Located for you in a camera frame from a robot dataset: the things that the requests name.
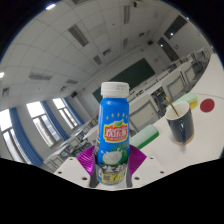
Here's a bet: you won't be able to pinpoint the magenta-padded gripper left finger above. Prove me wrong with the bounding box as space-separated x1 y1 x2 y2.
53 144 100 188

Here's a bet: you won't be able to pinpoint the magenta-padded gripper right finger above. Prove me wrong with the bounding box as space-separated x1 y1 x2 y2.
125 144 166 189

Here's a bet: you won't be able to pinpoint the blue white-capped drink bottle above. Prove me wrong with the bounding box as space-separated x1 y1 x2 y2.
94 81 131 188

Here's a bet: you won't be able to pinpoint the dark blue paper cup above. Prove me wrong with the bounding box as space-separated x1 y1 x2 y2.
164 101 196 146

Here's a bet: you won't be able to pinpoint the row of windows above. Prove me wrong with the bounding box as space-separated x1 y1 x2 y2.
0 97 80 162

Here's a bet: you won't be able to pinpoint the classroom desks and chairs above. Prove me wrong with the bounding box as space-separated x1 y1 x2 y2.
43 48 213 171

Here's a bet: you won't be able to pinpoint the blue curtains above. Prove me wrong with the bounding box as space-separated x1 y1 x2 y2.
9 97 85 168

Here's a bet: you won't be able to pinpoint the wooden stir stick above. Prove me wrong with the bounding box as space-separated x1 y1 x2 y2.
165 96 181 118

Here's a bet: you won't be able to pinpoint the green and yellow round box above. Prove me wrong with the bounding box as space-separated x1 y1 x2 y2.
166 92 199 111

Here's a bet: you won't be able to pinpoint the flat round red coaster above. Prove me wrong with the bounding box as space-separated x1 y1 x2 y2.
199 98 216 113

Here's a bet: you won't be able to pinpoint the dark green blackboard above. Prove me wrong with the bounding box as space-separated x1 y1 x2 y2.
92 58 156 103

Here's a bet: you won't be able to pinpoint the dark door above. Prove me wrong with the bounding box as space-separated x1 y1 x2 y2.
157 36 181 63

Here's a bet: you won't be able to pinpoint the ceiling light panels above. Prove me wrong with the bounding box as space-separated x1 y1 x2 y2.
28 3 134 85

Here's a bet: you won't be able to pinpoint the dark high wall window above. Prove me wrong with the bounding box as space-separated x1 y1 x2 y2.
163 14 189 41

